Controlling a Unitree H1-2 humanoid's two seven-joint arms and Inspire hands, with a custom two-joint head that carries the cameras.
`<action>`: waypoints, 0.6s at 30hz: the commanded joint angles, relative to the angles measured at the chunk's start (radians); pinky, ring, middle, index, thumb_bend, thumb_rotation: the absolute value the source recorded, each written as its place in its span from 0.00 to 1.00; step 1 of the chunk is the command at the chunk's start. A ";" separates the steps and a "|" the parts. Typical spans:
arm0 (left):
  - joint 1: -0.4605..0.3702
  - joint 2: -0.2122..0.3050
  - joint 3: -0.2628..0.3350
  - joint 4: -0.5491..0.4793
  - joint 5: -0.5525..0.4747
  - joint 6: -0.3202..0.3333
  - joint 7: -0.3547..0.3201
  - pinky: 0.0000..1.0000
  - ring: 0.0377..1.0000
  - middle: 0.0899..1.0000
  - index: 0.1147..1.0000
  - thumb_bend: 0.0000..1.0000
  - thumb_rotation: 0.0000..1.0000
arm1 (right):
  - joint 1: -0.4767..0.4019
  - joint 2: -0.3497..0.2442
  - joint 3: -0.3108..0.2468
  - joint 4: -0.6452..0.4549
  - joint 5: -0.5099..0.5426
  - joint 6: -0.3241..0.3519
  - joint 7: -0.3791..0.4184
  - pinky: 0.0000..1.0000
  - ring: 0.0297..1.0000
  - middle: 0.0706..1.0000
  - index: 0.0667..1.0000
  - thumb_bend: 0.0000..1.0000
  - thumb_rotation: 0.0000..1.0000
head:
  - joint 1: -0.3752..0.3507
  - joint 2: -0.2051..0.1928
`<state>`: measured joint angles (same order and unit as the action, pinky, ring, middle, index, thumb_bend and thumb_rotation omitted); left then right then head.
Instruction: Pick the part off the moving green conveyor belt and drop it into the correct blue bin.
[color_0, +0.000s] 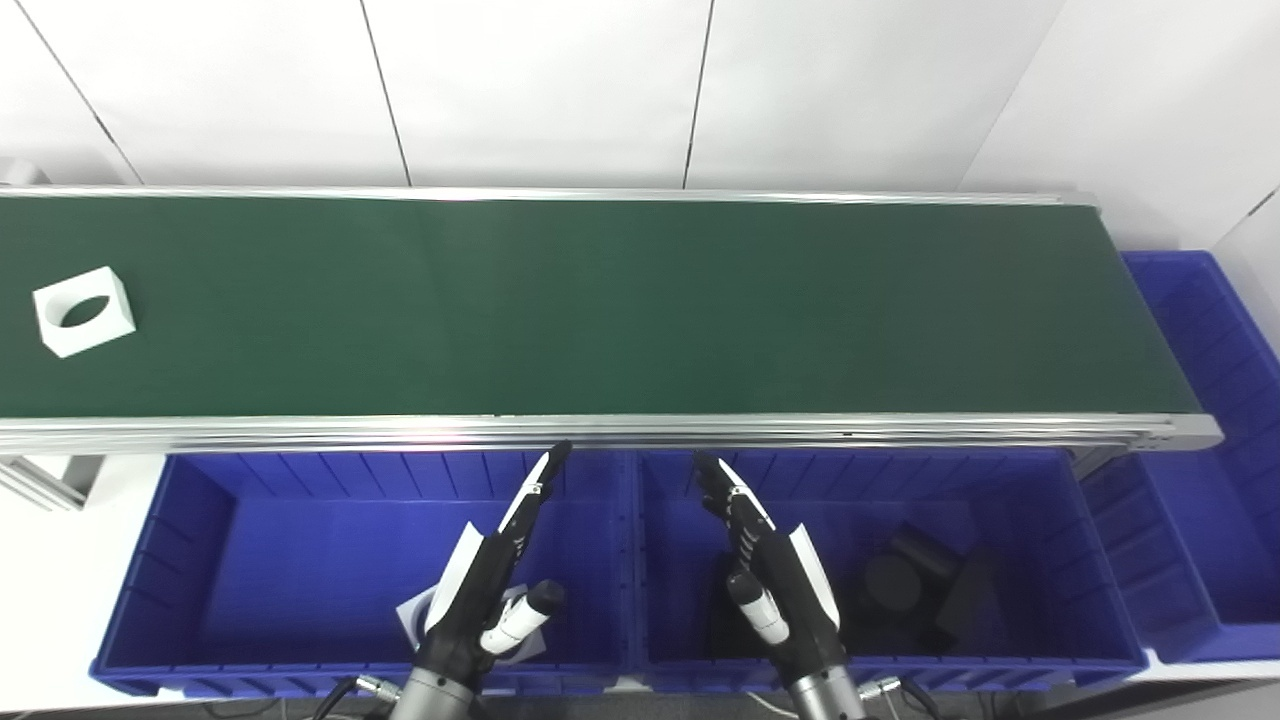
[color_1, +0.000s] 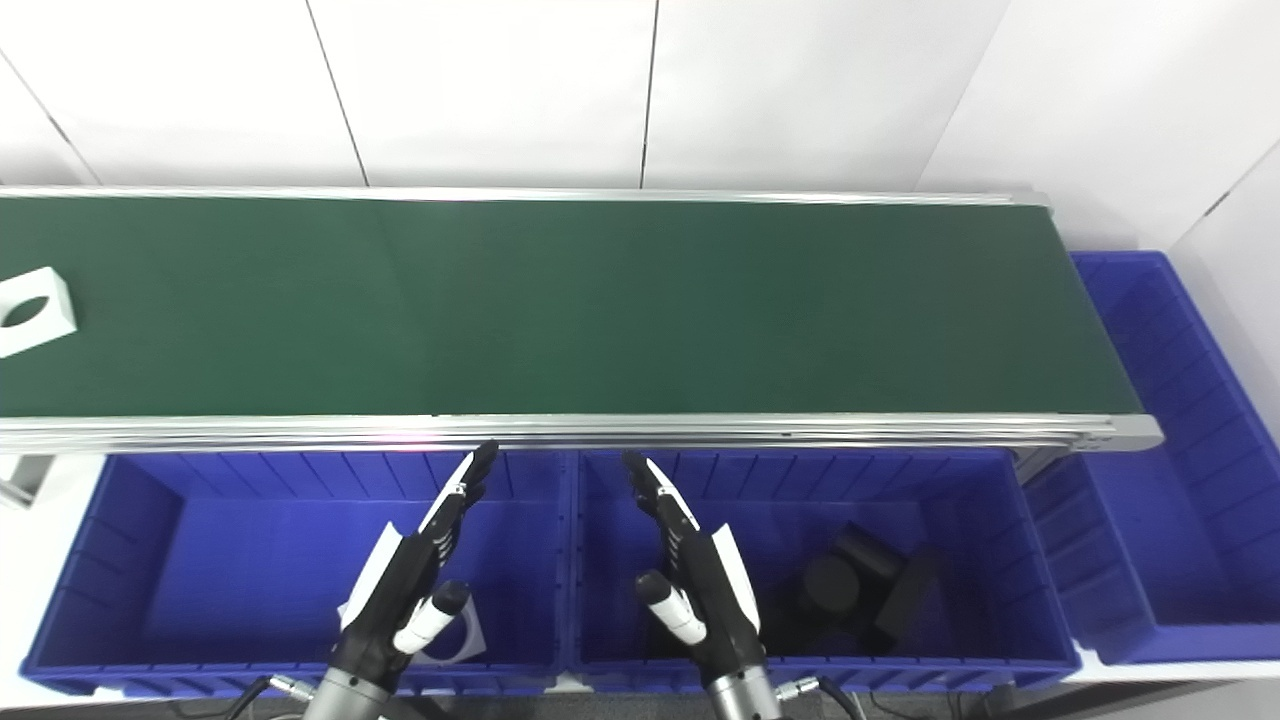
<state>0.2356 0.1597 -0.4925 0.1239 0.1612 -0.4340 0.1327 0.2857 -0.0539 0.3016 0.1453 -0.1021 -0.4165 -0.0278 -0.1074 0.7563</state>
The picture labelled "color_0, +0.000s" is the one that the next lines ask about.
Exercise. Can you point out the green conveyor belt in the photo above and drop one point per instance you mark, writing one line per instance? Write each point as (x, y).
(620, 310)
(700, 432)

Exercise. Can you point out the black round part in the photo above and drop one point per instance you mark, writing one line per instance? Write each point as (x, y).
(895, 580)

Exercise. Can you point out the aluminium conveyor leg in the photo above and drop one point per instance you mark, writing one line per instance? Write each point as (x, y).
(50, 478)
(1095, 462)

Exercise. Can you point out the grey conveyor motor housing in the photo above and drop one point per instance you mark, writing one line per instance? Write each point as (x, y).
(20, 172)

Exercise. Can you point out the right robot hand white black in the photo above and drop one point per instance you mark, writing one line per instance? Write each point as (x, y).
(790, 600)

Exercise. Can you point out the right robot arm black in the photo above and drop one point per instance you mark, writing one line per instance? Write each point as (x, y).
(825, 700)

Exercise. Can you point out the blue plastic bin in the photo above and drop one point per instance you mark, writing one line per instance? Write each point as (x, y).
(950, 490)
(1200, 520)
(300, 560)

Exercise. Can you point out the white square part with hole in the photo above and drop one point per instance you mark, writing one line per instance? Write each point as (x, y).
(112, 300)
(411, 620)

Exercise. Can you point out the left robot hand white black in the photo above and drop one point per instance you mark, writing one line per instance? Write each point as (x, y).
(470, 610)

